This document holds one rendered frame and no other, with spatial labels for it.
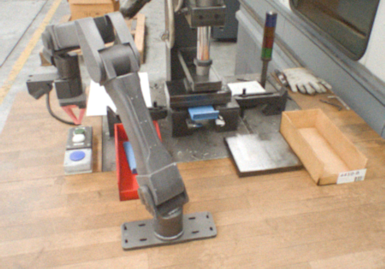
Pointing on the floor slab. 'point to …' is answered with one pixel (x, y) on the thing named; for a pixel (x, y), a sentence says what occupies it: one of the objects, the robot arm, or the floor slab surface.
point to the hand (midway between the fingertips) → (77, 121)
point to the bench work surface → (233, 241)
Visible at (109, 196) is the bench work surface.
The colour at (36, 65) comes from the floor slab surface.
